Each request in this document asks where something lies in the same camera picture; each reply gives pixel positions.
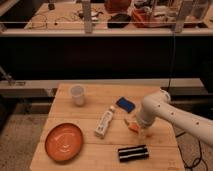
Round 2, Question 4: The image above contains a red tray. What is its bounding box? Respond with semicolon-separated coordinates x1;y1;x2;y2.
131;9;157;28

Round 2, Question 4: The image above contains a metal post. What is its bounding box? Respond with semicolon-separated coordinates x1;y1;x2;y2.
82;0;93;34
173;0;193;33

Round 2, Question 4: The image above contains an orange pepper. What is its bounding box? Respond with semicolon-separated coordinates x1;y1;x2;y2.
124;120;140;134

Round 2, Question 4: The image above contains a black bowl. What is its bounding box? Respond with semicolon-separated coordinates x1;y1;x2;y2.
107;13;131;28

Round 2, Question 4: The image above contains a metal post left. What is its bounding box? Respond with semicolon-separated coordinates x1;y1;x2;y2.
82;0;93;34

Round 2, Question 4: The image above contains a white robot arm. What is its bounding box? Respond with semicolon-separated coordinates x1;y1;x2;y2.
136;89;213;148

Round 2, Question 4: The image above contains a black cable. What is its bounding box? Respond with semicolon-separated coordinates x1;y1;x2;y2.
174;131;209;171

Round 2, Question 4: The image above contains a black white striped block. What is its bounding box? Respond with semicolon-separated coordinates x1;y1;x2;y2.
118;145;149;162

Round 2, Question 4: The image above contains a metal post right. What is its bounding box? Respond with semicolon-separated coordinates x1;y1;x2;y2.
173;0;193;33

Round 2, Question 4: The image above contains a blue sponge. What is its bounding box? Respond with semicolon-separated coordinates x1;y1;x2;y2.
116;97;135;113

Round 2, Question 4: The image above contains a wooden cutting board table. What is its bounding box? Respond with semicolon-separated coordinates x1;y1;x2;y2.
30;84;184;171

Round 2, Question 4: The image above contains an orange plate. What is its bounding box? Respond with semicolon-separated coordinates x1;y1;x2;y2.
44;123;84;162

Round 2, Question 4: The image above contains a white squeeze bottle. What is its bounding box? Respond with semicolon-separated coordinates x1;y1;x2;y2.
94;106;115;138

